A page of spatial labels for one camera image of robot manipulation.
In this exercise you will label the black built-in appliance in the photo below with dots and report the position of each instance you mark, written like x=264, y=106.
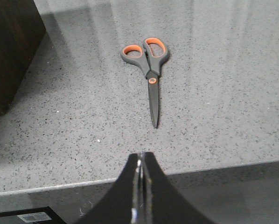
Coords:
x=10, y=217

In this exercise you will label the dark wooden drawer cabinet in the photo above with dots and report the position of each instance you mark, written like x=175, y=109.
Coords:
x=21, y=32

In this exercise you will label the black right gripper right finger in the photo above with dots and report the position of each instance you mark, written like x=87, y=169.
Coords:
x=163, y=204

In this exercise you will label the grey orange handled scissors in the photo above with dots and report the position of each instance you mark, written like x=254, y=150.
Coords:
x=150, y=65

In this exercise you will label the white QR code sticker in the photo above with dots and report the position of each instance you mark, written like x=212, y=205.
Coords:
x=34, y=217

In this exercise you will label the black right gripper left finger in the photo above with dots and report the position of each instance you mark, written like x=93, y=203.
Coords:
x=121, y=204

